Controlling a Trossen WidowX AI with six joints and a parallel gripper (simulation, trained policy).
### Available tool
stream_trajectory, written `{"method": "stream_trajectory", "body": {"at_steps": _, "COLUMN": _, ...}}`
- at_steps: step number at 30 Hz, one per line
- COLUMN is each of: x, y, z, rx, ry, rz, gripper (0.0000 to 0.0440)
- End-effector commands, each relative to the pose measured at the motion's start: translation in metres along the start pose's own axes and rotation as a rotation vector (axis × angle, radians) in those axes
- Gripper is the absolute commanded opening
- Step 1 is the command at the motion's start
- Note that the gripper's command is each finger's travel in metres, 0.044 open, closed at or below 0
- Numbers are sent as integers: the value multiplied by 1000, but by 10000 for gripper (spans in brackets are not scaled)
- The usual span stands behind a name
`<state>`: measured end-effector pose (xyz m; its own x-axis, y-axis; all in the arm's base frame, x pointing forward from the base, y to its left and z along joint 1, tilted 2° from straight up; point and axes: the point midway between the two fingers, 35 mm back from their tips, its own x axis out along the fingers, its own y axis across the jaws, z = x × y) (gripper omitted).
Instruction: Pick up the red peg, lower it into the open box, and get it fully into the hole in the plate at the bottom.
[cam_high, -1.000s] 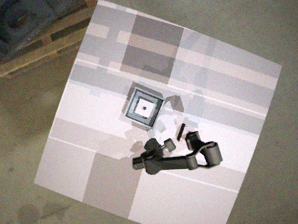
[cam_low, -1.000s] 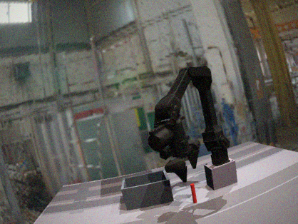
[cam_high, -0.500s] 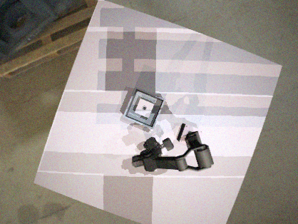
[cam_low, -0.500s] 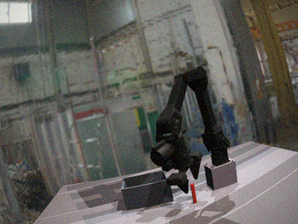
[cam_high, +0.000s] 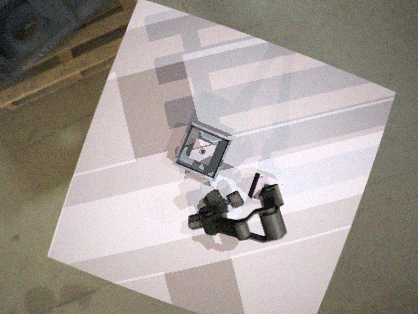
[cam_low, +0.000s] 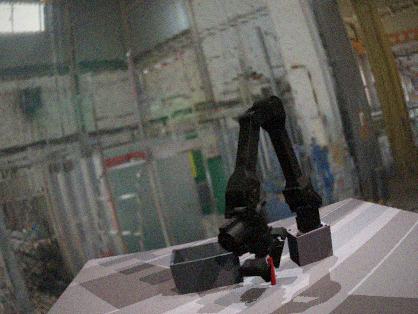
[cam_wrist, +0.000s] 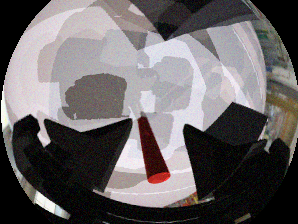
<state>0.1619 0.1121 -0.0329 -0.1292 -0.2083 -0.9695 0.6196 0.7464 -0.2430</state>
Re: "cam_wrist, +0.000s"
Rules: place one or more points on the red peg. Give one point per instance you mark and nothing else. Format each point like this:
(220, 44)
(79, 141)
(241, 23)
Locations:
(154, 162)

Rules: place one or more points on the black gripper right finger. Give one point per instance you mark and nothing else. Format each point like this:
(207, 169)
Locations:
(214, 161)

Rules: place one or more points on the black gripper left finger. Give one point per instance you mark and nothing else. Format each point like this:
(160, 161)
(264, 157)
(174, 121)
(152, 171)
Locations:
(96, 151)

